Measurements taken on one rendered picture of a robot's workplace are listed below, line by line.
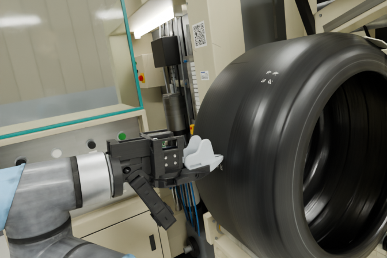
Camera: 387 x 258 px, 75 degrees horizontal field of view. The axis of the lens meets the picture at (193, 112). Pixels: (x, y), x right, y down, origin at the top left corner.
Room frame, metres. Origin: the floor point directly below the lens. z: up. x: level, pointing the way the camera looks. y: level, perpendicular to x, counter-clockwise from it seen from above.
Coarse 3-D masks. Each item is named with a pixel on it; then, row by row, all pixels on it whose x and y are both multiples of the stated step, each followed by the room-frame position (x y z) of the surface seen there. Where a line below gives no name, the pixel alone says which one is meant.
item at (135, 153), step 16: (112, 144) 0.36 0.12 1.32; (128, 144) 0.37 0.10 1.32; (144, 144) 0.38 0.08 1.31; (160, 144) 0.37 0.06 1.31; (176, 144) 0.40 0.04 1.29; (112, 160) 0.35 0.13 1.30; (128, 160) 0.37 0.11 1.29; (144, 160) 0.38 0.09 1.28; (160, 160) 0.37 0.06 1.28; (176, 160) 0.40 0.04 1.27; (128, 176) 0.37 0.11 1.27; (144, 176) 0.38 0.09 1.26; (160, 176) 0.38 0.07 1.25; (176, 176) 0.38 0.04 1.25
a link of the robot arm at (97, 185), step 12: (84, 156) 0.35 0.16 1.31; (96, 156) 0.35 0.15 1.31; (108, 156) 0.36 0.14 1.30; (84, 168) 0.33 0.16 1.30; (96, 168) 0.33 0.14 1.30; (108, 168) 0.34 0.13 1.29; (84, 180) 0.32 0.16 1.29; (96, 180) 0.33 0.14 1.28; (108, 180) 0.33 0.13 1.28; (84, 192) 0.32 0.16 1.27; (96, 192) 0.32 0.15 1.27; (108, 192) 0.33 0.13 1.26; (84, 204) 0.32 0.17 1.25
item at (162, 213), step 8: (136, 176) 0.38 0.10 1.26; (136, 184) 0.37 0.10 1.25; (144, 184) 0.37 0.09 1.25; (136, 192) 0.37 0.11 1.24; (144, 192) 0.37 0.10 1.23; (152, 192) 0.38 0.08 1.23; (144, 200) 0.37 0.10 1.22; (152, 200) 0.38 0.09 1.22; (160, 200) 0.38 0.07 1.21; (152, 208) 0.37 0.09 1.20; (160, 208) 0.38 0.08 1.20; (168, 208) 0.39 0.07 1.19; (152, 216) 0.39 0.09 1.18; (160, 216) 0.38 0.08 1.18; (168, 216) 0.38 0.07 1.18; (160, 224) 0.38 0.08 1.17; (168, 224) 0.38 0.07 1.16
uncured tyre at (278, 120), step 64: (256, 64) 0.53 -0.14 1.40; (320, 64) 0.45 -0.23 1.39; (384, 64) 0.53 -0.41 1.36; (256, 128) 0.42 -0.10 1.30; (320, 128) 0.83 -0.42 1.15; (384, 128) 0.68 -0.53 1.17; (256, 192) 0.40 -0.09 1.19; (320, 192) 0.75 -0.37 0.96; (384, 192) 0.62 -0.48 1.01; (320, 256) 0.42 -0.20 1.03
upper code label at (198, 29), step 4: (196, 24) 0.85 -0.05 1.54; (200, 24) 0.83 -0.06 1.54; (192, 28) 0.87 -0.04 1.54; (196, 28) 0.85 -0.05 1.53; (200, 28) 0.83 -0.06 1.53; (204, 28) 0.81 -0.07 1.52; (196, 32) 0.86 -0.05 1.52; (200, 32) 0.83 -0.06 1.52; (204, 32) 0.81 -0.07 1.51; (196, 36) 0.86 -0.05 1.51; (200, 36) 0.84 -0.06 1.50; (204, 36) 0.82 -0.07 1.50; (196, 40) 0.86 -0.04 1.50; (200, 40) 0.84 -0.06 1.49; (204, 40) 0.82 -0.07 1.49; (196, 44) 0.86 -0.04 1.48; (200, 44) 0.84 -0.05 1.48; (204, 44) 0.82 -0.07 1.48
